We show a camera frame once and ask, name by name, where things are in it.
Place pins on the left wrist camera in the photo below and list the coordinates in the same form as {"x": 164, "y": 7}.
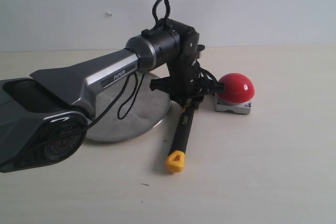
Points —
{"x": 200, "y": 49}

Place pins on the black yellow claw hammer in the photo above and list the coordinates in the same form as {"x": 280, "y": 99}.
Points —
{"x": 175, "y": 161}

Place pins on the round steel plate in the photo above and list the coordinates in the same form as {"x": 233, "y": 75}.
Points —
{"x": 136, "y": 117}

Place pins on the red dome push button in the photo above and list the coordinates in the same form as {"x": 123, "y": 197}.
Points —
{"x": 237, "y": 94}

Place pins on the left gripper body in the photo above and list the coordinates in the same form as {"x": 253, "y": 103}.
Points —
{"x": 187, "y": 79}

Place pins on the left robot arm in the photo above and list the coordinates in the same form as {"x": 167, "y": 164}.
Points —
{"x": 45, "y": 117}

